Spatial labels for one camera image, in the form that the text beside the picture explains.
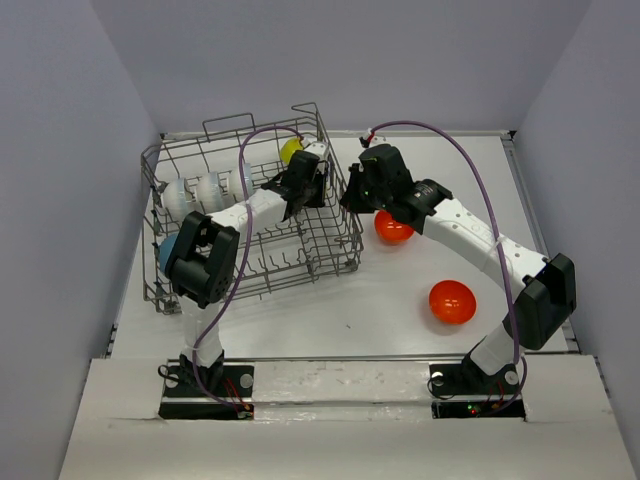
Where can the lime green bowl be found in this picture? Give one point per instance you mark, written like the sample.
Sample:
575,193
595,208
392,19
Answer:
289,148

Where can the white square dish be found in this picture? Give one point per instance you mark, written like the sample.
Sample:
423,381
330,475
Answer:
327,184

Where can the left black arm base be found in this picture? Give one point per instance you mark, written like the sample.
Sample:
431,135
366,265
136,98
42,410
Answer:
182,399

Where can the grey wire dish rack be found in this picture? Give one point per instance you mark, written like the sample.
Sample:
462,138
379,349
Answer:
314,243

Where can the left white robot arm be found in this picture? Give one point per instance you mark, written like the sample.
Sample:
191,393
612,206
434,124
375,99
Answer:
200,261

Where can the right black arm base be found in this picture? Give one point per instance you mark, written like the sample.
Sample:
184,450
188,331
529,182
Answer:
455,397

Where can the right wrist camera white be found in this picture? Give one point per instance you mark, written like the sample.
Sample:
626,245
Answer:
370,139

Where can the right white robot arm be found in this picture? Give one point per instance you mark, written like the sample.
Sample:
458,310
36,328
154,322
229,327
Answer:
541,291

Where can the blue bowl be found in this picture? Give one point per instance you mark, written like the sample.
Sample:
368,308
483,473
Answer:
164,250

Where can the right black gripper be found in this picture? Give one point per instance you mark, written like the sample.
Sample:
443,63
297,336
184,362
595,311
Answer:
352,197

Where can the orange bowl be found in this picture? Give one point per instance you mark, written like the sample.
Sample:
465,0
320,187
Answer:
390,231
452,302

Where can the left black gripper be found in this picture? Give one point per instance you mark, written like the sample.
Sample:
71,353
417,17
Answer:
317,200

